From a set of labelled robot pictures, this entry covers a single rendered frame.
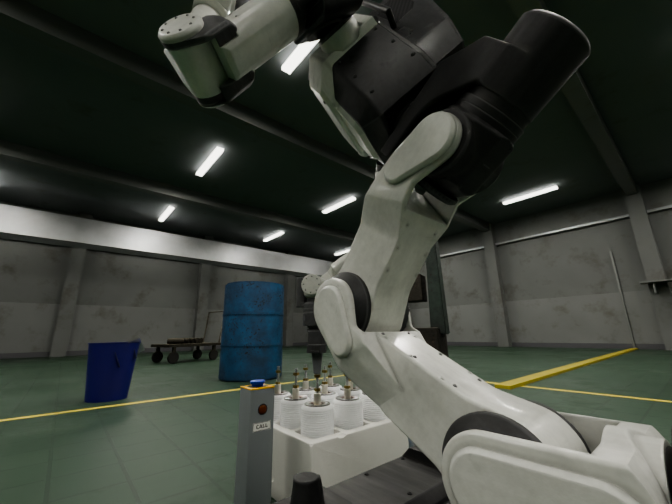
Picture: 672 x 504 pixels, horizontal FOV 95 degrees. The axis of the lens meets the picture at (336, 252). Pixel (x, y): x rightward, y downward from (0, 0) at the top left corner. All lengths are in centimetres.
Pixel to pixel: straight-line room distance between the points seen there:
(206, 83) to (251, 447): 82
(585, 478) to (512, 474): 6
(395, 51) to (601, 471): 67
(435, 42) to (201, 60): 42
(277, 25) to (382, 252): 45
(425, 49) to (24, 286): 1069
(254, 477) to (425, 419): 55
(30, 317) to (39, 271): 115
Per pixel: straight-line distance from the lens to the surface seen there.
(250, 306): 340
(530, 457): 43
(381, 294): 59
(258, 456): 95
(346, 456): 101
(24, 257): 1104
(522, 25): 60
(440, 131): 53
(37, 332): 1081
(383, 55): 71
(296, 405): 106
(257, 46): 67
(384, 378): 56
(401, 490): 67
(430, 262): 496
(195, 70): 66
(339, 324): 57
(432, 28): 73
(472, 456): 45
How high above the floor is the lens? 45
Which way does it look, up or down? 15 degrees up
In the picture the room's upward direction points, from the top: 1 degrees counter-clockwise
